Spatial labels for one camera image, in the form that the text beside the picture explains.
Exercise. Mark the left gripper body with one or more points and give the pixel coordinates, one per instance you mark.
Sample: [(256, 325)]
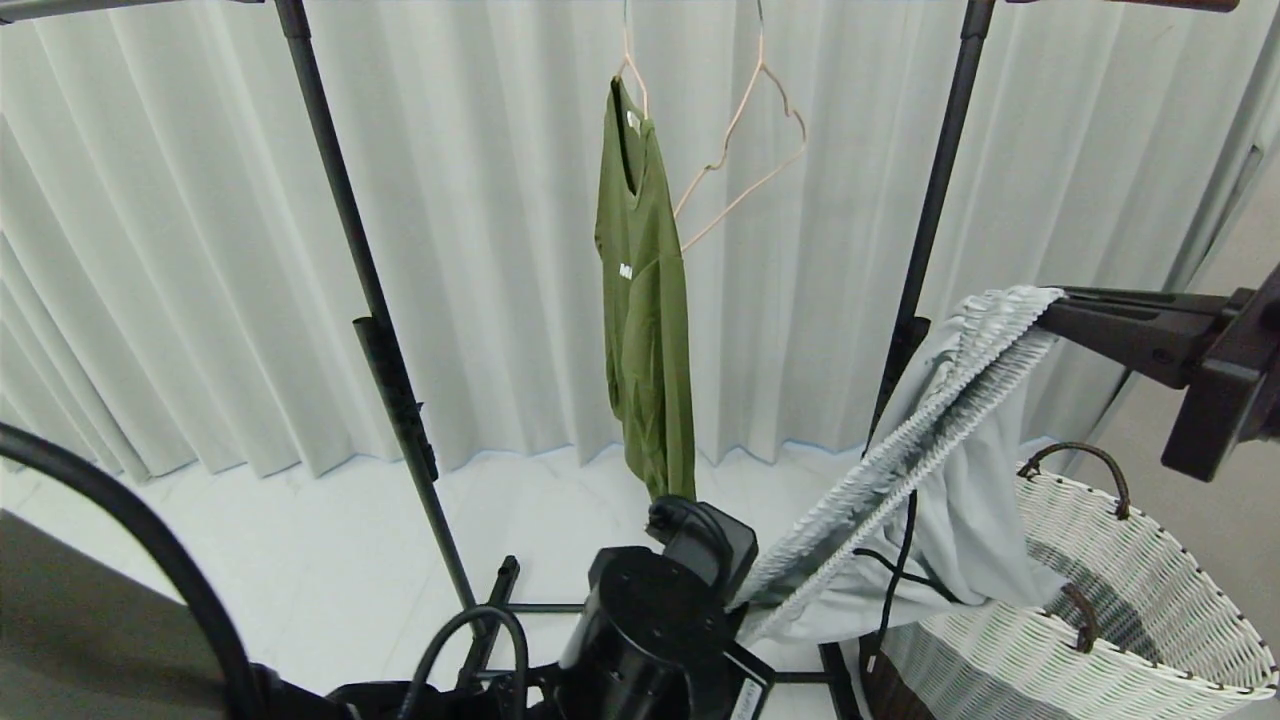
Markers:
[(735, 690)]

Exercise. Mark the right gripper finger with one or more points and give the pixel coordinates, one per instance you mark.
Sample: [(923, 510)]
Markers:
[(1150, 340), (1160, 297)]

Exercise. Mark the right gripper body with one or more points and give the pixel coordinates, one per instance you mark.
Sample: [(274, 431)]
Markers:
[(1230, 380)]

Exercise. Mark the pale grey shorts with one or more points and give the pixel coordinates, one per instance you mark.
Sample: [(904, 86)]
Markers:
[(970, 500)]

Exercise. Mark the green long-sleeved shirt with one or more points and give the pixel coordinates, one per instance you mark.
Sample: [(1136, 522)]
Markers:
[(645, 320)]

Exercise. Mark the pink clothes hanger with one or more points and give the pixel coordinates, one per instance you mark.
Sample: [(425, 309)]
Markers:
[(745, 199), (628, 45)]

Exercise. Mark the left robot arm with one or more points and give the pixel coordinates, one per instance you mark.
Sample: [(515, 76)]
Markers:
[(650, 620)]

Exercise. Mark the white laundry basket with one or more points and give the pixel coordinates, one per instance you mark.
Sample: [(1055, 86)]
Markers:
[(1000, 670)]

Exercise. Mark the black clothes rack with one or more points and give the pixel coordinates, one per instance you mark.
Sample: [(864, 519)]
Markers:
[(395, 395)]

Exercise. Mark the white curtain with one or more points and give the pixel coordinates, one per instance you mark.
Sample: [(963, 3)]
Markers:
[(480, 200)]

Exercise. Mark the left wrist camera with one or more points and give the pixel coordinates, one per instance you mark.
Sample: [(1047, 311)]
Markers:
[(715, 550)]

